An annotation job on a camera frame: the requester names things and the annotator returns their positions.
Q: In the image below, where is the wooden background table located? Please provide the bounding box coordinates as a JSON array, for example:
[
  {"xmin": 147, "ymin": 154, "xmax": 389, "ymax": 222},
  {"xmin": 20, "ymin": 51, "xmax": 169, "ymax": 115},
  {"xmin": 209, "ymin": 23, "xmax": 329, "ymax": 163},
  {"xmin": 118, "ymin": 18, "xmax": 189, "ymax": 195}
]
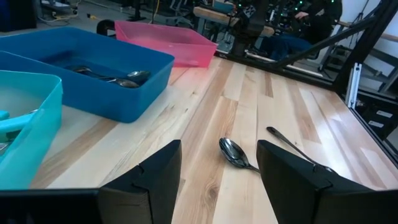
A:
[{"xmin": 193, "ymin": 6, "xmax": 275, "ymax": 37}]

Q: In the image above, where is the blue plastic bin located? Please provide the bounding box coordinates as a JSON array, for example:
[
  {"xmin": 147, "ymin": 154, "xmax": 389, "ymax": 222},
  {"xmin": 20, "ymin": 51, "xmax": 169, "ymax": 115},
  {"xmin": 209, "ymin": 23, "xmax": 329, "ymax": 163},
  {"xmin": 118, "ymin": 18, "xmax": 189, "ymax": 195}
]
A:
[{"xmin": 0, "ymin": 26, "xmax": 175, "ymax": 124}]

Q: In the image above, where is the translucent pink plastic bin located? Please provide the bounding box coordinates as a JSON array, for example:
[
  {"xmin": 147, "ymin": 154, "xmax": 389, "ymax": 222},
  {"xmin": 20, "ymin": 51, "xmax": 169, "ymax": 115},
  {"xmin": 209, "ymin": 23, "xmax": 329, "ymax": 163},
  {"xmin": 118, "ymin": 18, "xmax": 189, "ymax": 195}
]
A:
[{"xmin": 114, "ymin": 20, "xmax": 218, "ymax": 68}]

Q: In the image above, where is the silver aluminium extrusion post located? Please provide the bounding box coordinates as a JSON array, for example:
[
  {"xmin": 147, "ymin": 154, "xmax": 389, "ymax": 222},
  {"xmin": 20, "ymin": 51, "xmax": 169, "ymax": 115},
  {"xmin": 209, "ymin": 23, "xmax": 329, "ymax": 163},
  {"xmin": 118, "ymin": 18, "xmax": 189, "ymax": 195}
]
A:
[{"xmin": 345, "ymin": 62, "xmax": 363, "ymax": 110}]

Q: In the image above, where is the translucent teal plastic bin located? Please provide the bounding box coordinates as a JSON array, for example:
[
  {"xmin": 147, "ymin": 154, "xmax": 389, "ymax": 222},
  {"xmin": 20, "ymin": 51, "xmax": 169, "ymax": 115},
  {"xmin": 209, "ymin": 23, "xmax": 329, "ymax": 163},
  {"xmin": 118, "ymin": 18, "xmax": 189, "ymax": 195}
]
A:
[{"xmin": 0, "ymin": 70, "xmax": 64, "ymax": 190}]

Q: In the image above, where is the person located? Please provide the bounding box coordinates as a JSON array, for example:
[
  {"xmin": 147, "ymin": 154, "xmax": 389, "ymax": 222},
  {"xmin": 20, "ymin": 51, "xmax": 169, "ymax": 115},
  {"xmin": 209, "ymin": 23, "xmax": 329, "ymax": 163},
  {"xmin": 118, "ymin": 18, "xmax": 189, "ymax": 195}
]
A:
[{"xmin": 259, "ymin": 0, "xmax": 343, "ymax": 62}]

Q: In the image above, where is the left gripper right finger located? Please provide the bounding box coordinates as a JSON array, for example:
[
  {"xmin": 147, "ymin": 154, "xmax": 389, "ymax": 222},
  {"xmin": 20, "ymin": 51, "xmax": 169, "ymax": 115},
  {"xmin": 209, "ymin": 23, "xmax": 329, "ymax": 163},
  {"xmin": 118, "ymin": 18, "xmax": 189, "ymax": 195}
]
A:
[{"xmin": 256, "ymin": 139, "xmax": 398, "ymax": 224}]

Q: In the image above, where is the black curved frame hook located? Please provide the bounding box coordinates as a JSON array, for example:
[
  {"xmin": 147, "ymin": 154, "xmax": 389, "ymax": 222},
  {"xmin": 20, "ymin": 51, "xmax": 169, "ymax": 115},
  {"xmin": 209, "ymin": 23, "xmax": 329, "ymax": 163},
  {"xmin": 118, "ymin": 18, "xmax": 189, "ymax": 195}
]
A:
[{"xmin": 96, "ymin": 19, "xmax": 116, "ymax": 37}]

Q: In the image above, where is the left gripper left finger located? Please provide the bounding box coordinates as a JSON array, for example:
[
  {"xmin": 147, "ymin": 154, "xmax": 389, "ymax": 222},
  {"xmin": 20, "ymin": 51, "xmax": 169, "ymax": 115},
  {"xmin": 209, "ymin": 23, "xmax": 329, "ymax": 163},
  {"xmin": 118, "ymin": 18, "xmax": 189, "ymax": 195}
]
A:
[{"xmin": 0, "ymin": 139, "xmax": 183, "ymax": 224}]

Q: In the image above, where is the black spoon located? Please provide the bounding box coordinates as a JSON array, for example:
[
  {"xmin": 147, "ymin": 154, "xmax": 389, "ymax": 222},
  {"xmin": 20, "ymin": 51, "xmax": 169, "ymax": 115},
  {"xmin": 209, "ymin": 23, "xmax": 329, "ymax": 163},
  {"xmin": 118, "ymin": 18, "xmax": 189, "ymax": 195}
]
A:
[
  {"xmin": 218, "ymin": 137, "xmax": 261, "ymax": 174},
  {"xmin": 99, "ymin": 70, "xmax": 152, "ymax": 83},
  {"xmin": 64, "ymin": 65, "xmax": 106, "ymax": 78},
  {"xmin": 266, "ymin": 126, "xmax": 339, "ymax": 175}
]

